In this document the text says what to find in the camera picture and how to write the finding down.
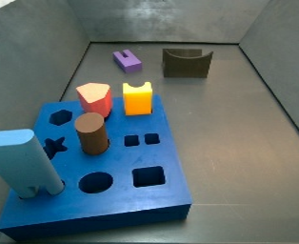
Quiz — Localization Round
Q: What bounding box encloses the light blue arch block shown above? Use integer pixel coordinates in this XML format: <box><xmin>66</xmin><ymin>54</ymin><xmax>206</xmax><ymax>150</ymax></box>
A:
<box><xmin>0</xmin><ymin>129</ymin><xmax>65</xmax><ymax>198</ymax></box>

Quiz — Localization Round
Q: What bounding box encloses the red pentagon block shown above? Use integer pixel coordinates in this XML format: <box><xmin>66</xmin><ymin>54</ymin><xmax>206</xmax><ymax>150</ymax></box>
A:
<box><xmin>76</xmin><ymin>83</ymin><xmax>113</xmax><ymax>117</ymax></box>

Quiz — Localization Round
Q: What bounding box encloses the blue shape sorter board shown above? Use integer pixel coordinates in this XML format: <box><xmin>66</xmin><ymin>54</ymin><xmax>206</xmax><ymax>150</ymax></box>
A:
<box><xmin>0</xmin><ymin>96</ymin><xmax>192</xmax><ymax>241</ymax></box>

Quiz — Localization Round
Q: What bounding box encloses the purple double-square block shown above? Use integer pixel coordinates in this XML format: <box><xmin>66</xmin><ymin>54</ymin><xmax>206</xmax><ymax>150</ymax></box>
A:
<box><xmin>113</xmin><ymin>50</ymin><xmax>142</xmax><ymax>73</ymax></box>

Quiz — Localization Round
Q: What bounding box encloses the yellow notched block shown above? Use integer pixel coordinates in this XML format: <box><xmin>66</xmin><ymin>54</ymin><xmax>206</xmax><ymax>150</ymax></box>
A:
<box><xmin>122</xmin><ymin>82</ymin><xmax>152</xmax><ymax>115</ymax></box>

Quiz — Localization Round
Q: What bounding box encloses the brown cylinder block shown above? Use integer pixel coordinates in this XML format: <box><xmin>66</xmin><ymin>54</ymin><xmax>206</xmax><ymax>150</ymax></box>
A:
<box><xmin>74</xmin><ymin>112</ymin><xmax>109</xmax><ymax>155</ymax></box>

